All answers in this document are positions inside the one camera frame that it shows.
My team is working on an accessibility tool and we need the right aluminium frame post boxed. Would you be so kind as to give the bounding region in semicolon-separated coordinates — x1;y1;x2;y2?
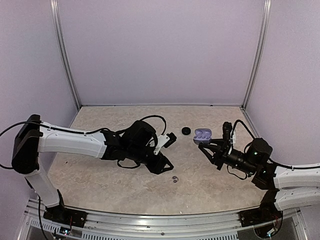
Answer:
241;0;272;112

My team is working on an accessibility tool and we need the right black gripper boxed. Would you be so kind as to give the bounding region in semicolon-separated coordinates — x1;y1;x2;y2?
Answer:
199;138;258;176

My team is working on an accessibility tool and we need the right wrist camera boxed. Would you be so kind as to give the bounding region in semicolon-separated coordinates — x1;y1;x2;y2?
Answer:
222;121;237;146

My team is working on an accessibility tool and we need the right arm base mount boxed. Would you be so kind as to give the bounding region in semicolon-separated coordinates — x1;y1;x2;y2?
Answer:
238;189;283;227

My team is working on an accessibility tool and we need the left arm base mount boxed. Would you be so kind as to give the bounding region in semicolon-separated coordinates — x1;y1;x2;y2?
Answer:
43;200;88;228

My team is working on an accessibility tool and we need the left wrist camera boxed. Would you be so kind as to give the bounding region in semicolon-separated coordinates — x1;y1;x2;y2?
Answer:
153;132;177;155

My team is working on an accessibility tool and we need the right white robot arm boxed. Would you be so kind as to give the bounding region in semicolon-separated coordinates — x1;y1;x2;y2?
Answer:
197;138;320;222

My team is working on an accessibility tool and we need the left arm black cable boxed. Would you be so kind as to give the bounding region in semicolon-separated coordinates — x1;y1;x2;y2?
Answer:
0;114;168;170

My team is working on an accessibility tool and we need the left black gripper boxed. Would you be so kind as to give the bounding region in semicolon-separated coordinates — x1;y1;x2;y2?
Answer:
127;144;174;175

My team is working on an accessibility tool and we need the left aluminium frame post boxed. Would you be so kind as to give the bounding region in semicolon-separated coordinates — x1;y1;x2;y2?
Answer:
49;0;82;111

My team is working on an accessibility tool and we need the black round charging case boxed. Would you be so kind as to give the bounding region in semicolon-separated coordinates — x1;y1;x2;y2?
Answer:
181;126;191;136

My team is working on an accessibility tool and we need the grey earbud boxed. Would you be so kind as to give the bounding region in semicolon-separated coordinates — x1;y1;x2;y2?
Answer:
172;176;179;183

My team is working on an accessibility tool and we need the aluminium frame post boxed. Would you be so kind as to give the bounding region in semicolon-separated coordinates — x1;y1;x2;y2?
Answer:
49;0;82;111
241;0;272;112

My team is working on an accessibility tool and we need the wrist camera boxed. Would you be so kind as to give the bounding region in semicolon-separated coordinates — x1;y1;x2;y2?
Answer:
153;132;177;155
222;121;237;146

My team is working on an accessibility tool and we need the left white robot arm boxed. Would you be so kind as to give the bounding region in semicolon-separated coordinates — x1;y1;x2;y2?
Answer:
11;114;177;223

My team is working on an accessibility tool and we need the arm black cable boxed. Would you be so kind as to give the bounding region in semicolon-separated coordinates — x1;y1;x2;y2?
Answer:
0;114;168;170
226;119;320;181

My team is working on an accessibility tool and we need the grey oval earbud case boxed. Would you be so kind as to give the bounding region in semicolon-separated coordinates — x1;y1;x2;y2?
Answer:
193;128;212;145

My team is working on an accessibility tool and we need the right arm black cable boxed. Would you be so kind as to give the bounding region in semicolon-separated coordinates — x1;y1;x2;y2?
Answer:
226;119;320;181

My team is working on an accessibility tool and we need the front aluminium rail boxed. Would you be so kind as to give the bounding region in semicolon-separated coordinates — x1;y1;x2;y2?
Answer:
18;197;307;240

